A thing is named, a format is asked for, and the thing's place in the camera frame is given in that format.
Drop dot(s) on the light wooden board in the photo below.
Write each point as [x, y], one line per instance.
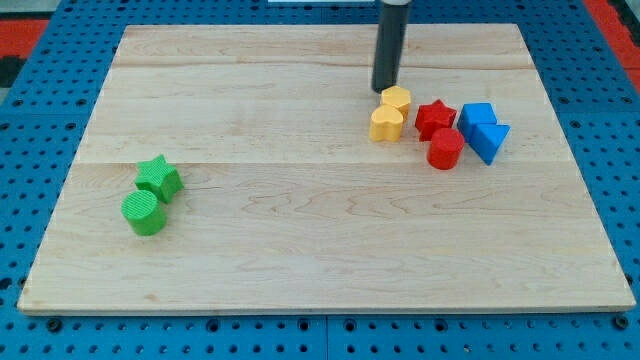
[289, 208]

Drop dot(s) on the red cylinder block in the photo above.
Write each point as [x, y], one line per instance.
[445, 148]

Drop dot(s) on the green cylinder block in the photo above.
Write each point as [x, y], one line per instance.
[143, 212]

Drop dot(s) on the blue cube block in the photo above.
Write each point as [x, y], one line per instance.
[474, 114]

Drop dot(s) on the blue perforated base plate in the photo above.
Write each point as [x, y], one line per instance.
[48, 106]

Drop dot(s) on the blue triangle block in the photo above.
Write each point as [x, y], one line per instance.
[487, 139]

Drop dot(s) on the red star block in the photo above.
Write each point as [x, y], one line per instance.
[432, 117]

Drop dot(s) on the green star block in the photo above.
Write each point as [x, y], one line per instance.
[160, 178]

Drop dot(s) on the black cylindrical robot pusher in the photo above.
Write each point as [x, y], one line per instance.
[393, 20]

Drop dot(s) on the yellow hexagon block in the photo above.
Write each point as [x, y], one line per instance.
[398, 98]

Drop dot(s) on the yellow heart block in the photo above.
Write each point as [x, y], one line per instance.
[386, 123]

